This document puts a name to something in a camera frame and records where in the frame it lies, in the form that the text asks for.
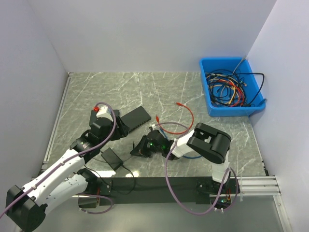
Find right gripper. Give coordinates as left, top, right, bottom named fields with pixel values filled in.
left=130, top=134, right=163, bottom=158

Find black network switch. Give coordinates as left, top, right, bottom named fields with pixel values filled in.
left=120, top=106, right=151, bottom=133
left=89, top=110, right=120, bottom=127

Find black power adapter with cord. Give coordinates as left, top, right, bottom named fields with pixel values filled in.
left=91, top=141, right=136, bottom=195

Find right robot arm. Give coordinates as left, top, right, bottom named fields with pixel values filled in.
left=130, top=122, right=231, bottom=193

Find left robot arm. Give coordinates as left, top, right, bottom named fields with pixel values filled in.
left=4, top=115, right=130, bottom=232

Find blue plastic bin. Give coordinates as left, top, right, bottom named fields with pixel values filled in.
left=199, top=57, right=266, bottom=117

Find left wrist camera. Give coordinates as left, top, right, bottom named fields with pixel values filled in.
left=93, top=105, right=113, bottom=121

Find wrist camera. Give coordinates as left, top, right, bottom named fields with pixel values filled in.
left=149, top=124, right=160, bottom=131
left=93, top=105, right=113, bottom=121

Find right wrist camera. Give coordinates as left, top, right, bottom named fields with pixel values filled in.
left=149, top=124, right=160, bottom=131

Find blue ethernet cable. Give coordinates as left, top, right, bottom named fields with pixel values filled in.
left=159, top=127, right=202, bottom=160

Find red ethernet cable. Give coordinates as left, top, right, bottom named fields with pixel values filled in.
left=155, top=101, right=195, bottom=135

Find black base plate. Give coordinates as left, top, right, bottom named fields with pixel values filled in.
left=68, top=176, right=239, bottom=209

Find tangled cables in bin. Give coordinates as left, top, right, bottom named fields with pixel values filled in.
left=205, top=56, right=267, bottom=107

